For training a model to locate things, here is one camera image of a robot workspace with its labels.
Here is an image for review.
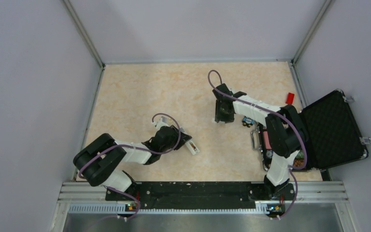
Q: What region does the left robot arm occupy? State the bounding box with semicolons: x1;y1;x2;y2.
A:
72;125;192;200

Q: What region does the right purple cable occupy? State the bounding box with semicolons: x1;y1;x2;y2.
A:
207;70;308;219

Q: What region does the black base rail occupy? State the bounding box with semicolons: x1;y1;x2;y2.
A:
105;181;295;210

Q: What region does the blue owl figurine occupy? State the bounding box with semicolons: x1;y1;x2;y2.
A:
242;116;256;128

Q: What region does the black poker chip case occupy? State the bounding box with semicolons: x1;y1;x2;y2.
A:
251;89;371;173

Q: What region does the pink card deck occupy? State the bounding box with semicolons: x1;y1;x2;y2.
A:
263;131;271;150

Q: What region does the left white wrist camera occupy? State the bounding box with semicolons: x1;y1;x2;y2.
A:
152;116;169;131

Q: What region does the red small block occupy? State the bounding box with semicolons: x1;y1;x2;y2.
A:
285;92;295;105

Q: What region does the white remote control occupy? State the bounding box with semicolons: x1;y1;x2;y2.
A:
185;141;200;155

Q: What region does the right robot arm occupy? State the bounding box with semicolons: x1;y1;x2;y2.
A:
213;83;309;199

